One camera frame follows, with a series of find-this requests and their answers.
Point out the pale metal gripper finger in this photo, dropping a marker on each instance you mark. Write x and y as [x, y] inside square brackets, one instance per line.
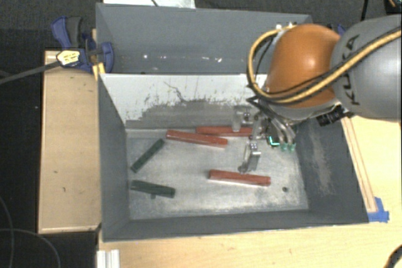
[237, 120]
[252, 155]

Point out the grey metal bin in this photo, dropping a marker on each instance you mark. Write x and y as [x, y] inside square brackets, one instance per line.
[188, 163]

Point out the dark green flat block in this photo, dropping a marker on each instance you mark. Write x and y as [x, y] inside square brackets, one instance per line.
[152, 189]
[147, 155]

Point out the red-brown flat block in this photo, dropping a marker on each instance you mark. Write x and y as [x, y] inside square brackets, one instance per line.
[238, 178]
[196, 138]
[216, 130]

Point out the black cylinder on white bracket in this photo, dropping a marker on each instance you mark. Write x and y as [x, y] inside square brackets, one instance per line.
[329, 117]

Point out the pale wood flat board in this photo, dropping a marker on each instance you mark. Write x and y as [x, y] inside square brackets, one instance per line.
[70, 141]

